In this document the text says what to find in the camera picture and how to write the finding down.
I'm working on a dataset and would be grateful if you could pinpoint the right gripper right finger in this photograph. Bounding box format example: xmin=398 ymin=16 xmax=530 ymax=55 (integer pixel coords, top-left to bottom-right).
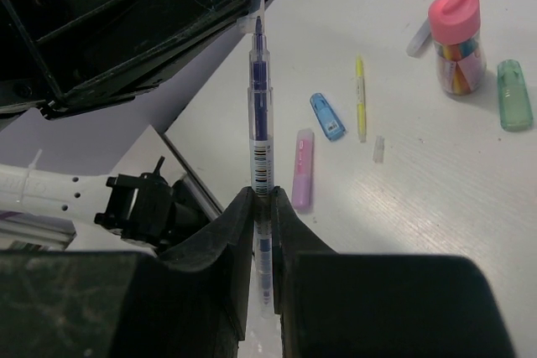
xmin=271 ymin=188 xmax=515 ymax=357

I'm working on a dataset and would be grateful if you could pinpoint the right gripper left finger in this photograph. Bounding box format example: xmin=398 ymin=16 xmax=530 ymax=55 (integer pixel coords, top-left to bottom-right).
xmin=1 ymin=187 xmax=254 ymax=357

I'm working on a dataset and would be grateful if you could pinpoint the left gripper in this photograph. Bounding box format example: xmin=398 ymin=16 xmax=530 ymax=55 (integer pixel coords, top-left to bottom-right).
xmin=1 ymin=0 xmax=256 ymax=123

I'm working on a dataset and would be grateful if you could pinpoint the purple clear pen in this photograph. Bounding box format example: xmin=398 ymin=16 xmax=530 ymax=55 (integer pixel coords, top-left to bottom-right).
xmin=238 ymin=0 xmax=274 ymax=319

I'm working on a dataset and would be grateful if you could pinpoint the pink purple highlighter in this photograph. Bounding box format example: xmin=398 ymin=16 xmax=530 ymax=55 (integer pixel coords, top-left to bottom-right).
xmin=291 ymin=129 xmax=315 ymax=211

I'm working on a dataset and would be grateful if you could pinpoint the clear pen cap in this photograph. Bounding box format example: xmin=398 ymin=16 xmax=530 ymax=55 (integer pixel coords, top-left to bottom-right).
xmin=373 ymin=136 xmax=385 ymax=163

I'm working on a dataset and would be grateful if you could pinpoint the yellow highlighter pen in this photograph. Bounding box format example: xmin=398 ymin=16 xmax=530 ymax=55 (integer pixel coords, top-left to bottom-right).
xmin=356 ymin=56 xmax=367 ymax=143

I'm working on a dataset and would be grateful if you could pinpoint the green correction tape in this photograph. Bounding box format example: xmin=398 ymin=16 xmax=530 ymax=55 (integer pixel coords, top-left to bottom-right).
xmin=497 ymin=60 xmax=534 ymax=132

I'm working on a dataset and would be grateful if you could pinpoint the orange capped marker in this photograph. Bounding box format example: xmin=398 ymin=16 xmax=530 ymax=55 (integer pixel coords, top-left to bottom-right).
xmin=405 ymin=0 xmax=467 ymax=58

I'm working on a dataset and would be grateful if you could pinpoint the pink lid clip jar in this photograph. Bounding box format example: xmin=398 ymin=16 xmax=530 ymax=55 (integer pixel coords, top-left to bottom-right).
xmin=428 ymin=0 xmax=487 ymax=96

